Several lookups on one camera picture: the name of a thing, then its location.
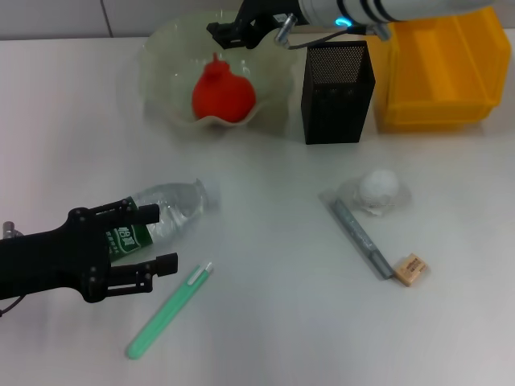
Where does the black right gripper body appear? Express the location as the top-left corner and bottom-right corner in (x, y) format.
(235, 0), (307, 49)

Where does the white paper ball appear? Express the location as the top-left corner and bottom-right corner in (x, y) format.
(340, 168), (411, 218)

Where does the tan eraser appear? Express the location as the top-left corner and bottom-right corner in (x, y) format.
(393, 252), (431, 288)

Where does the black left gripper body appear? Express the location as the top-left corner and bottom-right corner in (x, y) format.
(0, 207), (113, 303)

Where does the yellow plastic storage bin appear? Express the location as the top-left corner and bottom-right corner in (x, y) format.
(364, 6), (512, 130)

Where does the grey silver marker pen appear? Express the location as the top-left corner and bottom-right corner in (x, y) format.
(319, 191), (393, 281)

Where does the clear water bottle green label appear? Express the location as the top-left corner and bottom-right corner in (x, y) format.
(106, 179), (222, 266)

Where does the translucent green wavy fruit bowl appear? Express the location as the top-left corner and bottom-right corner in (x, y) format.
(138, 10), (299, 140)

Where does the right gripper cable with connector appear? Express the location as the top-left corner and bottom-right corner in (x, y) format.
(275, 13), (391, 50)

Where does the mint green pen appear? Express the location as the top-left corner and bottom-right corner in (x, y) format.
(126, 261), (214, 360)

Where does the black mesh pen holder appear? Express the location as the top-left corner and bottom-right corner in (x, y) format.
(300, 39), (377, 145)

